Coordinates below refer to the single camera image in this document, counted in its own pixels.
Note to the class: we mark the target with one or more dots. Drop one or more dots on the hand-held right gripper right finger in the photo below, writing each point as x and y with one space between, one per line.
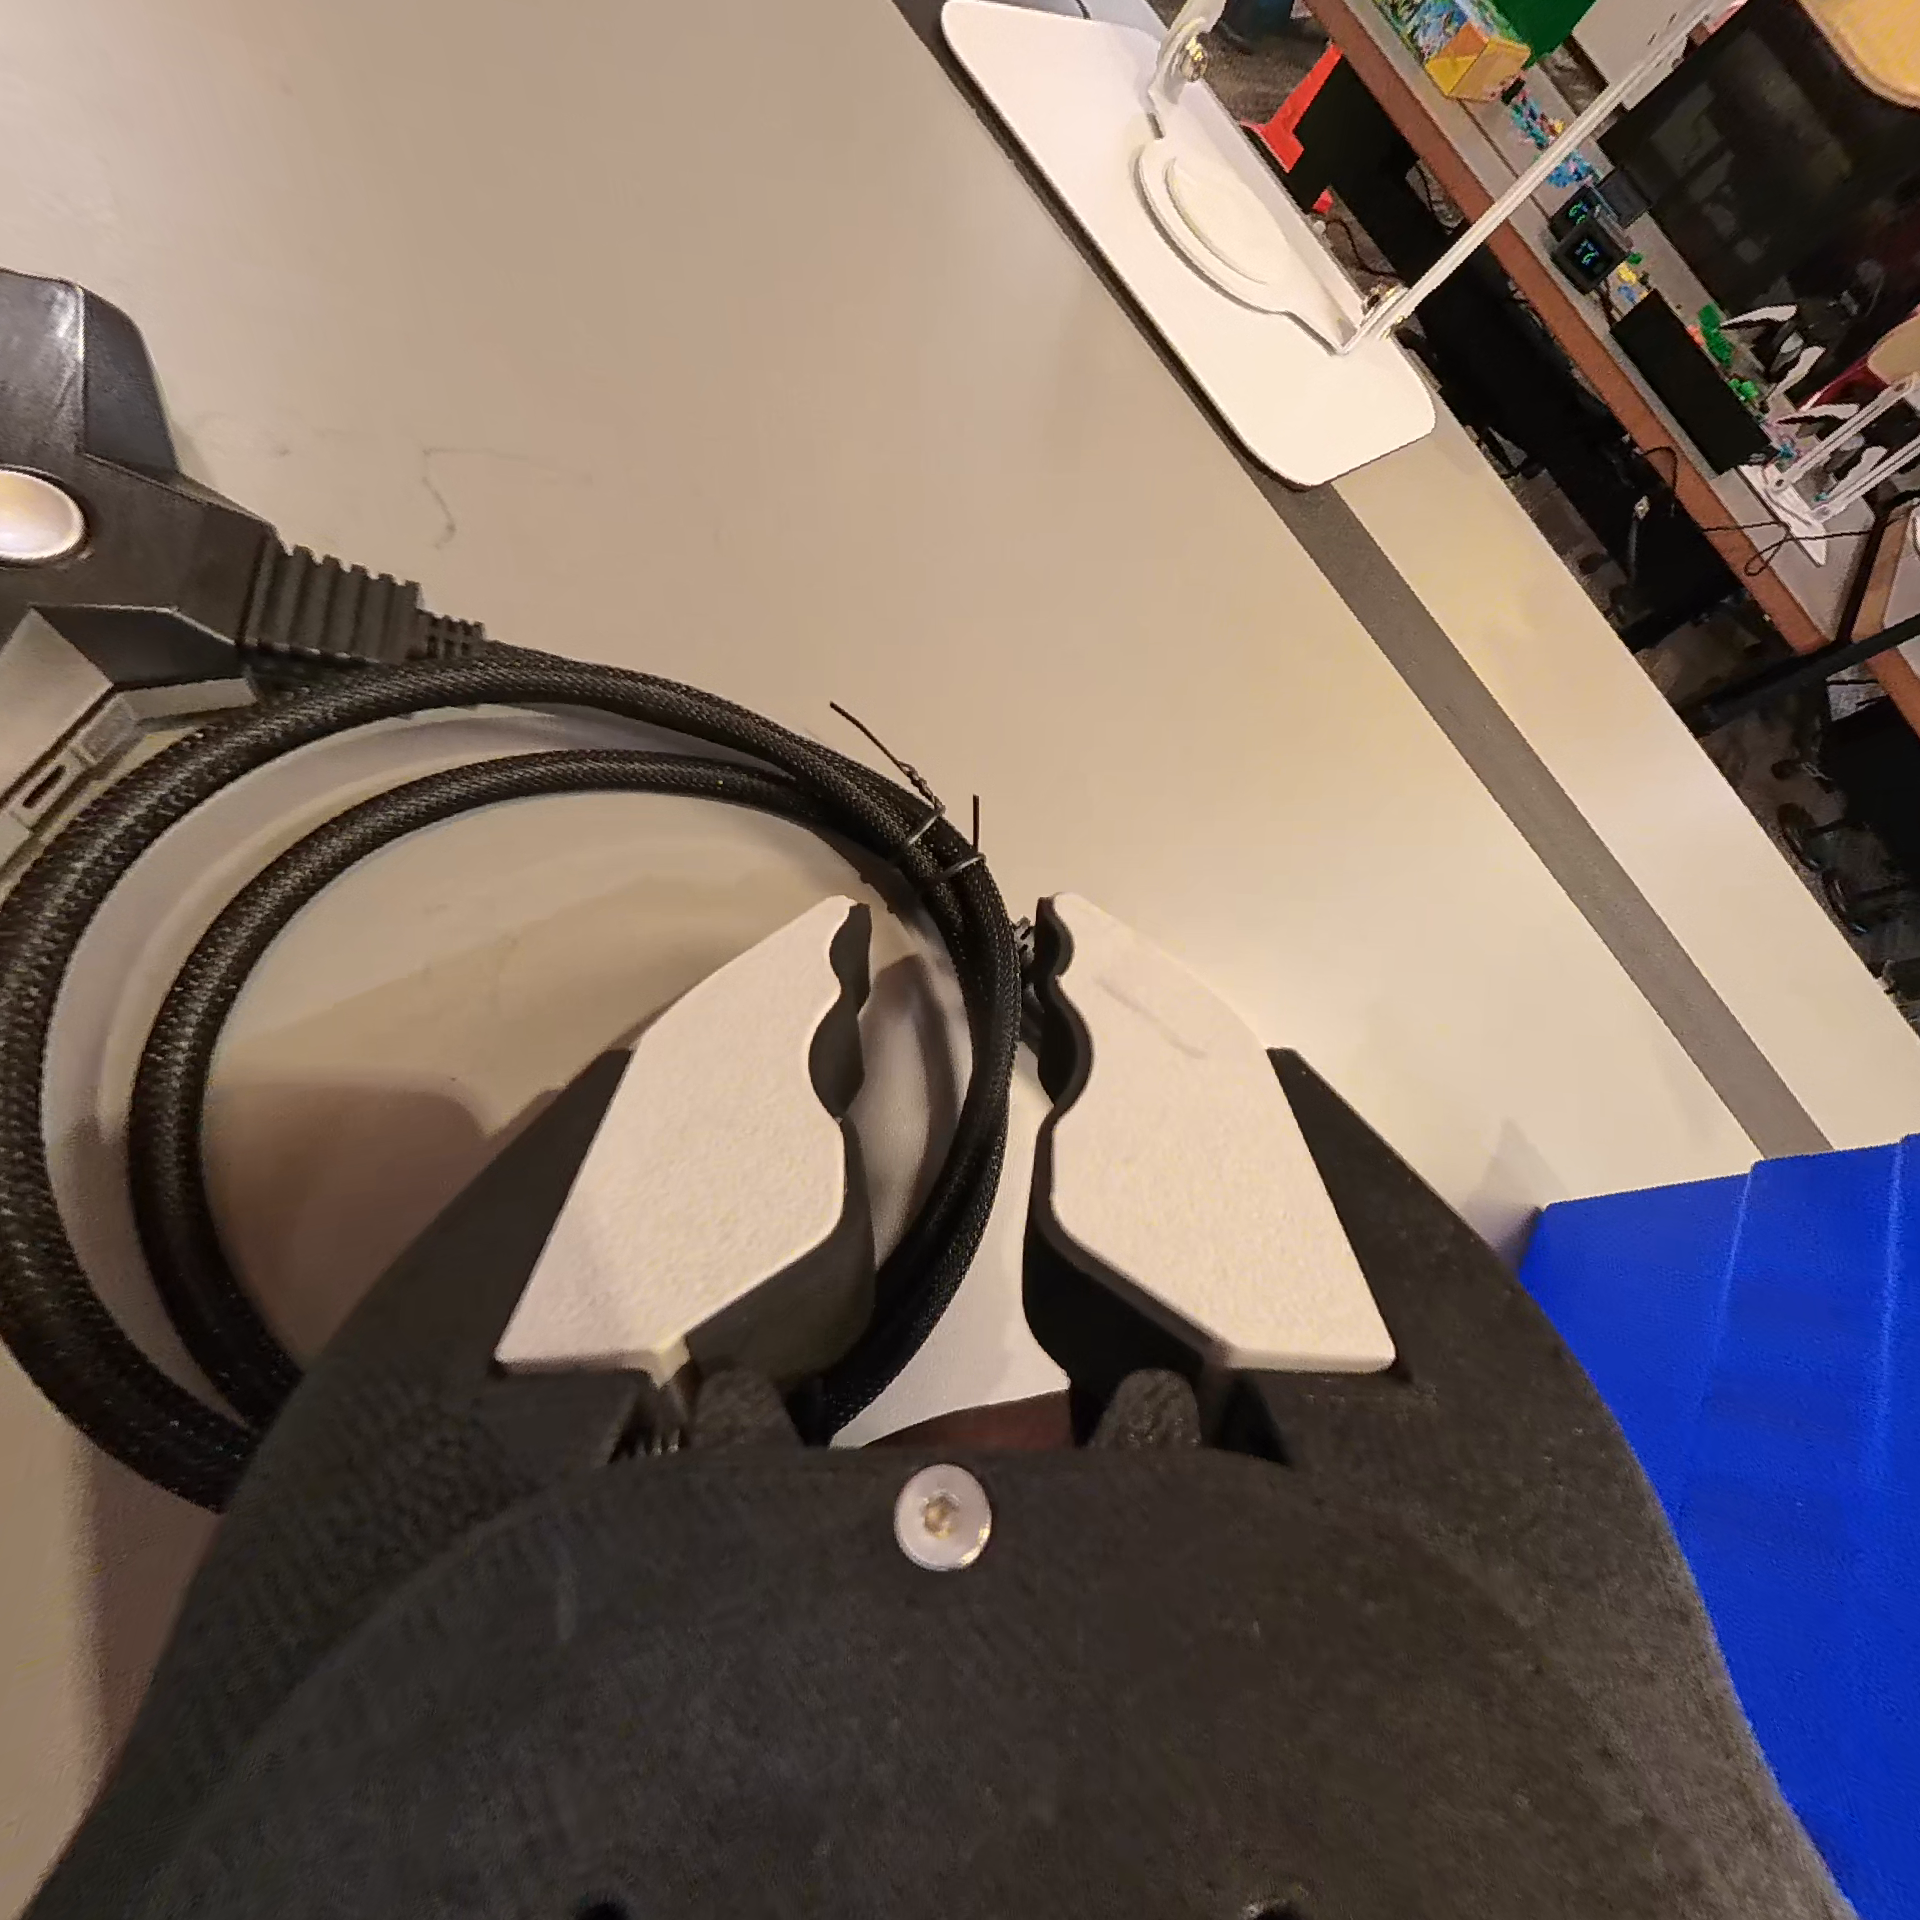
1214 1184

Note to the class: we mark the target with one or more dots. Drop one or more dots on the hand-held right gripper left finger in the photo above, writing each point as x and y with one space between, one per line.
688 1184

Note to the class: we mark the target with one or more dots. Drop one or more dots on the blue plastic bin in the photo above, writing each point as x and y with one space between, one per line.
1770 1422

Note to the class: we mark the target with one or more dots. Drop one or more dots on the person's right hand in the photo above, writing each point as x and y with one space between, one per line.
1004 1422

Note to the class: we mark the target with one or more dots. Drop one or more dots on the black zip tie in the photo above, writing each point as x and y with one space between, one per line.
928 841

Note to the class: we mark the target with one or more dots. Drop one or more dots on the black flat device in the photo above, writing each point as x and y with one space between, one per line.
1687 374

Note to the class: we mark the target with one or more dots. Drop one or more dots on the background desk with toys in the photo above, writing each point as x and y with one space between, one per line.
1514 222

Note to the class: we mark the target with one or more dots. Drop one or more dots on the orange traffic cone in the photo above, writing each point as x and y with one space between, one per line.
1301 112

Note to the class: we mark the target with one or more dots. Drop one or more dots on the colourful toy brick box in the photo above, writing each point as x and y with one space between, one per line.
1464 52

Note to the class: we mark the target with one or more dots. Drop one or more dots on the green plastic bin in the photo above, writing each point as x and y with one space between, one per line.
1544 22

